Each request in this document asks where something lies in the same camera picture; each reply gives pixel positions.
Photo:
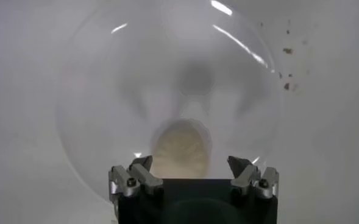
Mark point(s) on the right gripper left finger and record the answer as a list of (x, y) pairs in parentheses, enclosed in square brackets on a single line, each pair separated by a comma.
[(145, 178)]

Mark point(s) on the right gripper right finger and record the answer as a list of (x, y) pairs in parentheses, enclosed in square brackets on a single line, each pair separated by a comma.
[(246, 178)]

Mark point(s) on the white steamed baozi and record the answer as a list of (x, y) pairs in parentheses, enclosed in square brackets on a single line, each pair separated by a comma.
[(179, 149)]

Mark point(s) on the white round plate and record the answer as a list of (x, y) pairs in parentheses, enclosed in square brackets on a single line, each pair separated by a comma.
[(106, 91)]

